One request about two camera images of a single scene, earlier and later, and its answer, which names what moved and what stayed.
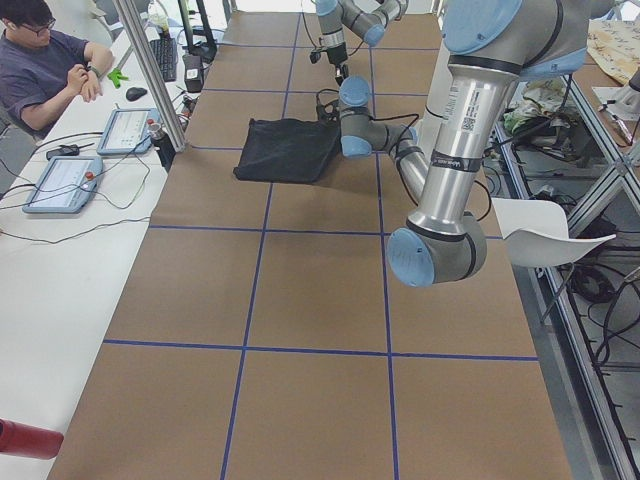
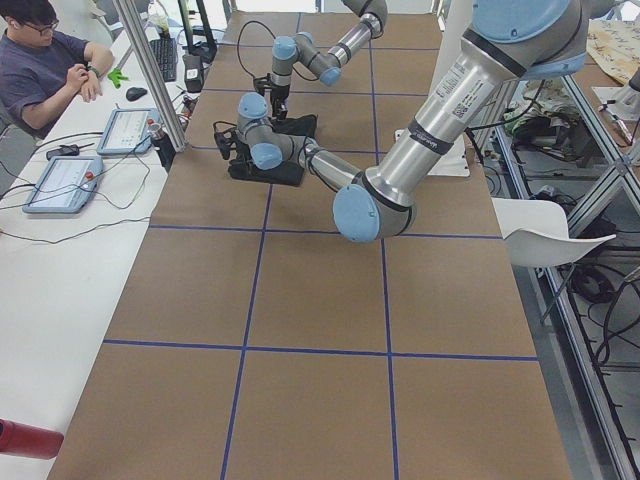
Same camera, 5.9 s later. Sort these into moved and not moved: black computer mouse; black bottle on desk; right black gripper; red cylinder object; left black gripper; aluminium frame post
Moved: left black gripper; right black gripper
Not moved: aluminium frame post; red cylinder object; black computer mouse; black bottle on desk
